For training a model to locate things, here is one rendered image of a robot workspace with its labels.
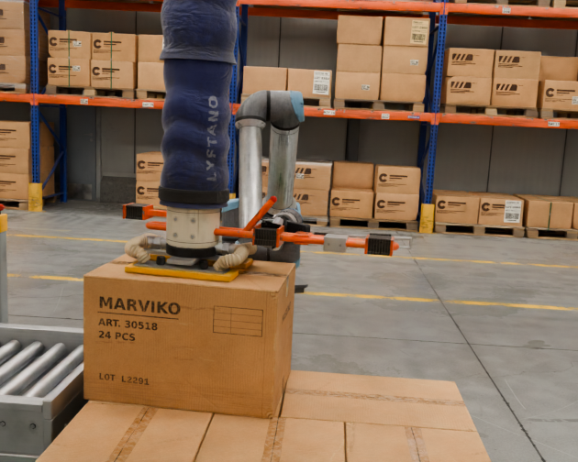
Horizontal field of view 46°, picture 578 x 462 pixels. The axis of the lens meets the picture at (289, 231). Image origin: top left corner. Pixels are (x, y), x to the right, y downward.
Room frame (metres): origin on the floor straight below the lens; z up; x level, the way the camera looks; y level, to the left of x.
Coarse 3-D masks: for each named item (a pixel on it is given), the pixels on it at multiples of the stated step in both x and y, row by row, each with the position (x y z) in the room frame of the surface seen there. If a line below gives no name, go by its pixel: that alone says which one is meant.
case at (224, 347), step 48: (96, 288) 1.99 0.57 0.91; (144, 288) 1.97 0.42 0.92; (192, 288) 1.96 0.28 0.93; (240, 288) 1.94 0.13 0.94; (288, 288) 2.15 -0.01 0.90; (96, 336) 1.99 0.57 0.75; (144, 336) 1.97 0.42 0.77; (192, 336) 1.96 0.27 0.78; (240, 336) 1.94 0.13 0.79; (288, 336) 2.21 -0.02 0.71; (96, 384) 1.99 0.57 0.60; (144, 384) 1.97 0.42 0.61; (192, 384) 1.95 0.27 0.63; (240, 384) 1.93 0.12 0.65
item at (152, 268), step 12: (132, 264) 2.08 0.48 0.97; (144, 264) 2.06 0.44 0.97; (156, 264) 2.07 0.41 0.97; (168, 264) 2.08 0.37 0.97; (204, 264) 2.04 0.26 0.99; (168, 276) 2.03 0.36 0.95; (180, 276) 2.02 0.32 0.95; (192, 276) 2.01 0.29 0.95; (204, 276) 2.00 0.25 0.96; (216, 276) 2.00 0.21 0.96; (228, 276) 1.99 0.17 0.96
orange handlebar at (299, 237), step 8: (152, 224) 2.16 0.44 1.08; (160, 224) 2.16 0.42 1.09; (216, 232) 2.11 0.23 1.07; (224, 232) 2.11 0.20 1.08; (232, 232) 2.11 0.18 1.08; (240, 232) 2.10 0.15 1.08; (248, 232) 2.10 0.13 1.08; (296, 232) 2.11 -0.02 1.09; (304, 232) 2.12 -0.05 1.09; (280, 240) 2.08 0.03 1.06; (288, 240) 2.07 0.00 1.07; (296, 240) 2.07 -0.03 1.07; (304, 240) 2.06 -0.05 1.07; (312, 240) 2.06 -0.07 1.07; (320, 240) 2.05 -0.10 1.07; (352, 240) 2.04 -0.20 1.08; (360, 240) 2.07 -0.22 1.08
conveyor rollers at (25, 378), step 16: (0, 352) 2.37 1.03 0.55; (16, 352) 2.47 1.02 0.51; (32, 352) 2.41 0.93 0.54; (48, 352) 2.38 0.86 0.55; (64, 352) 2.47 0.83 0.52; (80, 352) 2.41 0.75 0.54; (0, 368) 2.20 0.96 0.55; (16, 368) 2.27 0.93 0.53; (32, 368) 2.22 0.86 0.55; (64, 368) 2.25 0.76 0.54; (0, 384) 2.16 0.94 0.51; (16, 384) 2.09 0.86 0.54; (48, 384) 2.11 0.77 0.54
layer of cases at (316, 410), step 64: (320, 384) 2.22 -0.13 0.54; (384, 384) 2.24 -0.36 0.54; (448, 384) 2.27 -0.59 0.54; (64, 448) 1.68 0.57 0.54; (128, 448) 1.70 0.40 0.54; (192, 448) 1.72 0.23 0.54; (256, 448) 1.74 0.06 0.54; (320, 448) 1.75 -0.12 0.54; (384, 448) 1.77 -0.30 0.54; (448, 448) 1.79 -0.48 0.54
